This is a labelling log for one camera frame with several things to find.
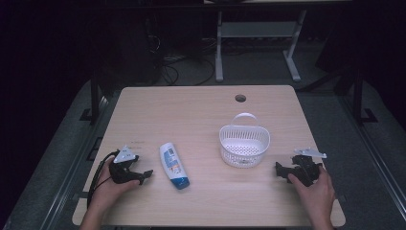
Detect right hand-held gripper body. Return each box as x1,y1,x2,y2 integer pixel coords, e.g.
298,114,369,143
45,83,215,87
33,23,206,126
287,147,328,188

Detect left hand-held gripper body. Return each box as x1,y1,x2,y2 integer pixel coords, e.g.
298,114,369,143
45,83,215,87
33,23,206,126
108,145,141,185

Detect white bottle with blue cap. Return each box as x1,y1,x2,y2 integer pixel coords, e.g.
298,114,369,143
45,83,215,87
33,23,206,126
159,142,191,191

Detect white plastic basket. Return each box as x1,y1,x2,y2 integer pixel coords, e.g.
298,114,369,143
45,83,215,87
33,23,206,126
218,112,271,170

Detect person's right hand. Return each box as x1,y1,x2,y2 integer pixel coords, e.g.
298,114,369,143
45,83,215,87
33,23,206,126
286,166,336,222

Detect person's left hand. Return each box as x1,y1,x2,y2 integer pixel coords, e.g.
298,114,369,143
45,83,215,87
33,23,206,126
90,156,142,213

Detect black metal stand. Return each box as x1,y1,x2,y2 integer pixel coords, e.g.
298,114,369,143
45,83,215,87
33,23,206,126
79,71,103,126
350,68,379,126

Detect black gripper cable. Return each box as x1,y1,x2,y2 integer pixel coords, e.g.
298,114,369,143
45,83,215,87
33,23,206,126
86,150,120,208

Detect metal floor rail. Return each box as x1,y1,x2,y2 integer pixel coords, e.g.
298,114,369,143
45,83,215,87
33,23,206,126
39,95,111,230
338,95,406,221

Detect black floor cables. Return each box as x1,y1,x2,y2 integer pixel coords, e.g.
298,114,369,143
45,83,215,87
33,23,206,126
147,34,216,87

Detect grey metal desk frame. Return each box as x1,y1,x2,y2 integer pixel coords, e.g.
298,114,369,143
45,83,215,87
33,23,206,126
214,9,308,83

